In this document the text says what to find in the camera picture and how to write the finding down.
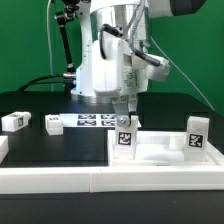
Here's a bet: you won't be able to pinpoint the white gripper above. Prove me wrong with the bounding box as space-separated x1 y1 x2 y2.
92 38 148 128

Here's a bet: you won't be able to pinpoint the white square table top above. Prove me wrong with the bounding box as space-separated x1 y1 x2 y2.
107 130 224 166

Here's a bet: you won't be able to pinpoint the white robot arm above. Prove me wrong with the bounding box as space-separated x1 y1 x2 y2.
72 0 207 128

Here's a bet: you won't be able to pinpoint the sheet with fiducial markers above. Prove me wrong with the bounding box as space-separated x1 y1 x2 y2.
59 113 142 128

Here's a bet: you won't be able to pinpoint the white U-shaped obstacle fence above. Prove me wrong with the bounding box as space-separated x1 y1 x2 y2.
0 134 224 195

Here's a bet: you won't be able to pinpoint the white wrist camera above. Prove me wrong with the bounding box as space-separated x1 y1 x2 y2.
146 55 170 81

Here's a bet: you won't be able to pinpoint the black cables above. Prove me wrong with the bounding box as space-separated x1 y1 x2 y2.
18 73 78 93

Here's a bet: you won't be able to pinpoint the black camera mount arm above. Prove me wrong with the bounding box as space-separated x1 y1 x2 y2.
55 0 80 78

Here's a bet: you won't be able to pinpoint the white hanging cable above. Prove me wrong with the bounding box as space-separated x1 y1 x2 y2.
46 0 56 93

